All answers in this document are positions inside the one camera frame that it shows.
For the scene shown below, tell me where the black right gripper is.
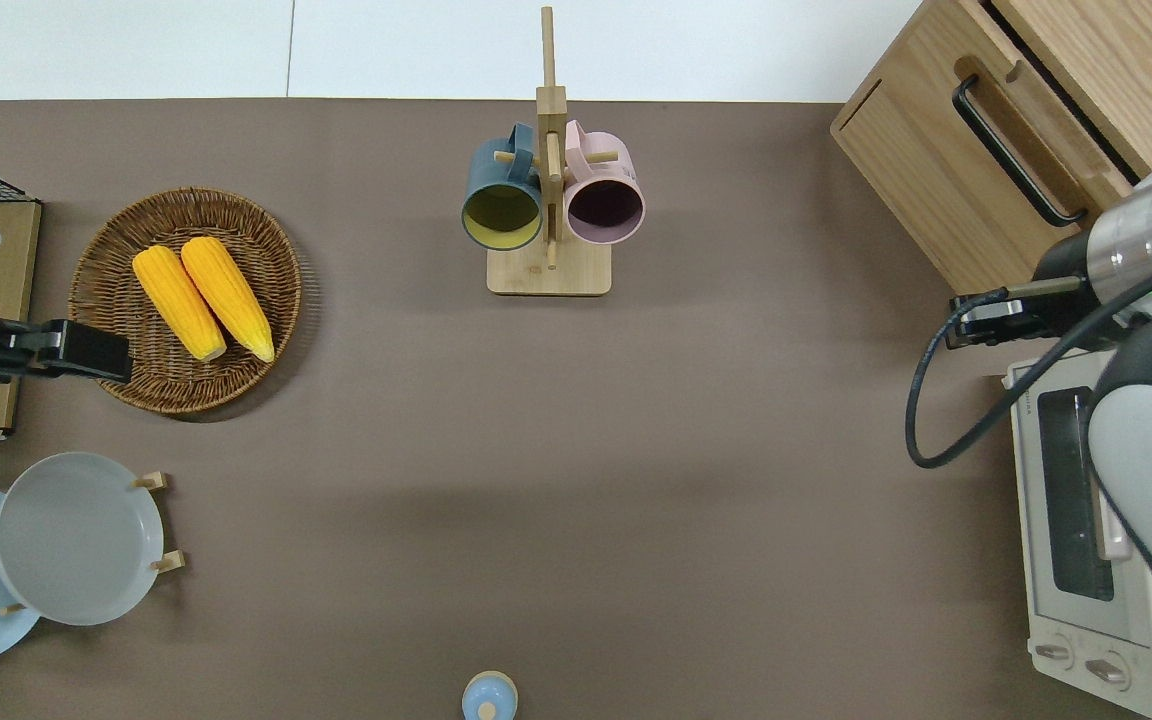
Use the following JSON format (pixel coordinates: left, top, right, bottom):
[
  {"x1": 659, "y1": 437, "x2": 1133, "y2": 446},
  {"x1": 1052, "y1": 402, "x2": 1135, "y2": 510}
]
[{"x1": 946, "y1": 290, "x2": 1072, "y2": 349}]

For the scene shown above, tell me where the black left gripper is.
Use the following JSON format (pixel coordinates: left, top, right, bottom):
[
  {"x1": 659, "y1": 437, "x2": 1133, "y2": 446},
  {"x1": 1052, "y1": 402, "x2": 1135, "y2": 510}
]
[{"x1": 0, "y1": 318, "x2": 134, "y2": 387}]

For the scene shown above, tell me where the wooden drawer with black handle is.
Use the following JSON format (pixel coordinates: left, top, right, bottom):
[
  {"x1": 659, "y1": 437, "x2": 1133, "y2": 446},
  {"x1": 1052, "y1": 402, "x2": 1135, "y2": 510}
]
[{"x1": 831, "y1": 0, "x2": 1137, "y2": 297}]

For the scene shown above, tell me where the brown wicker basket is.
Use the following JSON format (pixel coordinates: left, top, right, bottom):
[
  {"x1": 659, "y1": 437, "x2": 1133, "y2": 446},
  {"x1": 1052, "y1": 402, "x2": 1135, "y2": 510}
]
[{"x1": 68, "y1": 187, "x2": 303, "y2": 417}]

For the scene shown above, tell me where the yellow corn cob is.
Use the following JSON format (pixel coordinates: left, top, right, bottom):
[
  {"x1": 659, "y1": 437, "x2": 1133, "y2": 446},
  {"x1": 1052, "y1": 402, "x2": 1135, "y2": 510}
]
[
  {"x1": 132, "y1": 245, "x2": 228, "y2": 363},
  {"x1": 181, "y1": 236, "x2": 277, "y2": 363}
]

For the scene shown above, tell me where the wooden plate rack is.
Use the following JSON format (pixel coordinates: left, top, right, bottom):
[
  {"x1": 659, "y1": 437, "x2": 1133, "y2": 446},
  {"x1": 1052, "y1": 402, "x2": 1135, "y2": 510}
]
[{"x1": 0, "y1": 470, "x2": 187, "y2": 617}]

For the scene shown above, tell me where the grey plate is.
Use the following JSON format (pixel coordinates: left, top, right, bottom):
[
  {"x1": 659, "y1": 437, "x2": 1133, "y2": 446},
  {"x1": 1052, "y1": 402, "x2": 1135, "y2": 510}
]
[{"x1": 0, "y1": 452, "x2": 166, "y2": 627}]

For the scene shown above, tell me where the white toaster oven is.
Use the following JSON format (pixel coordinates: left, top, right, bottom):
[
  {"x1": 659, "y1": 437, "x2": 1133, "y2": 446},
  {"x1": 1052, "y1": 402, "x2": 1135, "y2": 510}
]
[{"x1": 1001, "y1": 348, "x2": 1152, "y2": 720}]

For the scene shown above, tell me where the wooden cabinet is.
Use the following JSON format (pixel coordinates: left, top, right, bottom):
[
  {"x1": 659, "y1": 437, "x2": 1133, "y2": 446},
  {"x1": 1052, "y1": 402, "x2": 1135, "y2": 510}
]
[{"x1": 921, "y1": 0, "x2": 1152, "y2": 201}]

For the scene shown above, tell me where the pink mug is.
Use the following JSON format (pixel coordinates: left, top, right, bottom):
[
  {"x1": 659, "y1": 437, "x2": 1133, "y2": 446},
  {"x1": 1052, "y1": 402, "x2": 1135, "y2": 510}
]
[{"x1": 563, "y1": 120, "x2": 646, "y2": 246}]

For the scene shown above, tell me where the dark blue mug yellow inside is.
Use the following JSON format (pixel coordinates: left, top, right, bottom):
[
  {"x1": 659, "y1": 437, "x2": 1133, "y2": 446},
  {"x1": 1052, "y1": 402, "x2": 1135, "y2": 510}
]
[{"x1": 462, "y1": 123, "x2": 545, "y2": 252}]

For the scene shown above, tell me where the wooden mug tree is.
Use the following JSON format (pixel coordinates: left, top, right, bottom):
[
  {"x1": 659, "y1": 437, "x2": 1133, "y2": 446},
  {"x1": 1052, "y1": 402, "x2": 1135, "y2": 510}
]
[{"x1": 487, "y1": 5, "x2": 620, "y2": 297}]

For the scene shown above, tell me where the large brown table mat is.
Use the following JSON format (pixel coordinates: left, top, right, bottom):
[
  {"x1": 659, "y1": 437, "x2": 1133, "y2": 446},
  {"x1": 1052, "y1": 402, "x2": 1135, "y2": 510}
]
[{"x1": 0, "y1": 98, "x2": 1152, "y2": 720}]

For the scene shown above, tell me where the thick black cable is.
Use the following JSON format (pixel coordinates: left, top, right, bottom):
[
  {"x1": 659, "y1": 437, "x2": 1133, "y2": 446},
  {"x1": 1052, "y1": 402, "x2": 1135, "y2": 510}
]
[{"x1": 904, "y1": 250, "x2": 1152, "y2": 469}]

